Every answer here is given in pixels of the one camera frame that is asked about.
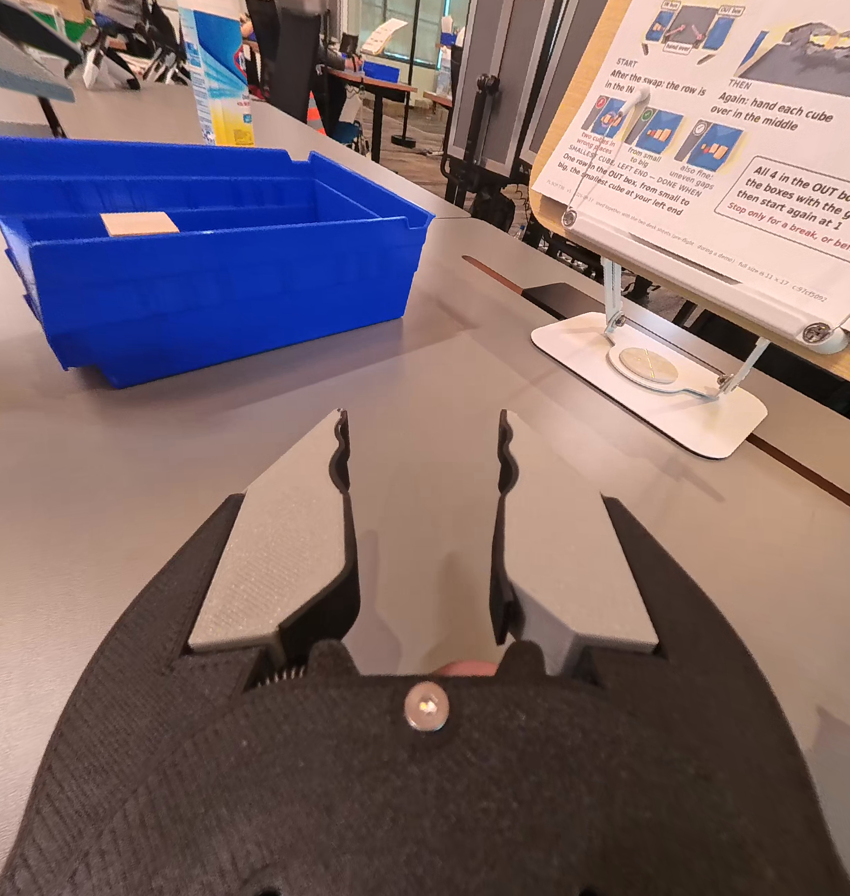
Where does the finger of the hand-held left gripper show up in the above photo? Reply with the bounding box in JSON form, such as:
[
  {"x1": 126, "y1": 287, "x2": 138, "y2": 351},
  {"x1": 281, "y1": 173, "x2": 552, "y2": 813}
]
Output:
[
  {"x1": 0, "y1": 0, "x2": 84, "y2": 65},
  {"x1": 0, "y1": 29, "x2": 77, "y2": 105}
]

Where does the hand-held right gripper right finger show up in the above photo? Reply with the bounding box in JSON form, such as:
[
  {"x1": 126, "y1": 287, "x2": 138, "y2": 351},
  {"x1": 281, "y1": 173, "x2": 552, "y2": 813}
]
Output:
[{"x1": 489, "y1": 409, "x2": 660, "y2": 674}]

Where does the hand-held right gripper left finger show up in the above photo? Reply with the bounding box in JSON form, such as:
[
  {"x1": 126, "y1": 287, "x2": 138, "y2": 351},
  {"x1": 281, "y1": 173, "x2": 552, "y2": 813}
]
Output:
[{"x1": 187, "y1": 409, "x2": 362, "y2": 653}]

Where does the large natural wooden cube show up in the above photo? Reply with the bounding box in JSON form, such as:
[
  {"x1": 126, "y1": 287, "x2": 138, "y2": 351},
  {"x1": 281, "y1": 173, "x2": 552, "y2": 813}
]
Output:
[{"x1": 99, "y1": 211, "x2": 181, "y2": 238}]

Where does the blue plastic bin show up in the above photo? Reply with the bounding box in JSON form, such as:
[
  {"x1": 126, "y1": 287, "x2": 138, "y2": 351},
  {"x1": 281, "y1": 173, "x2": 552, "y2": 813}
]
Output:
[{"x1": 0, "y1": 134, "x2": 435, "y2": 389}]

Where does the grey desk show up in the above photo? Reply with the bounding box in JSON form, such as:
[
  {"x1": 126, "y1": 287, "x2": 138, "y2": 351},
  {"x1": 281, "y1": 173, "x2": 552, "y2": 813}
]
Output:
[{"x1": 0, "y1": 77, "x2": 850, "y2": 896}]

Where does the instruction sheet on stand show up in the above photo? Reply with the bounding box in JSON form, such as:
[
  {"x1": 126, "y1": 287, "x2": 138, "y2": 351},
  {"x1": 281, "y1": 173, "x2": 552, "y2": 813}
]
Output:
[{"x1": 529, "y1": 0, "x2": 850, "y2": 461}]

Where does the white blue wipes canister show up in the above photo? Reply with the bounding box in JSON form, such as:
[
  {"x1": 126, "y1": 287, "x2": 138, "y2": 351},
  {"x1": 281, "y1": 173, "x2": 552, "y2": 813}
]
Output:
[{"x1": 178, "y1": 0, "x2": 256, "y2": 148}]

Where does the small wooden table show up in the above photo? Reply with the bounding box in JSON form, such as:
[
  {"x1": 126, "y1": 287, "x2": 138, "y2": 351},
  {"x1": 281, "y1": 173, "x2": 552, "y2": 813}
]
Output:
[{"x1": 327, "y1": 66, "x2": 419, "y2": 163}]

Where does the printed instruction sheet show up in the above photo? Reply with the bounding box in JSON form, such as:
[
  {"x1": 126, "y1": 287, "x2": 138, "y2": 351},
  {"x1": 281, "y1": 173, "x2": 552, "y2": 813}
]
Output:
[{"x1": 537, "y1": 0, "x2": 850, "y2": 337}]

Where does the black perforated stand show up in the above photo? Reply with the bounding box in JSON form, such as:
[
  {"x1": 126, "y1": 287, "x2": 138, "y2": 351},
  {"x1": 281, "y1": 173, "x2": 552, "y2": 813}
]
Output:
[{"x1": 442, "y1": 70, "x2": 511, "y2": 205}]

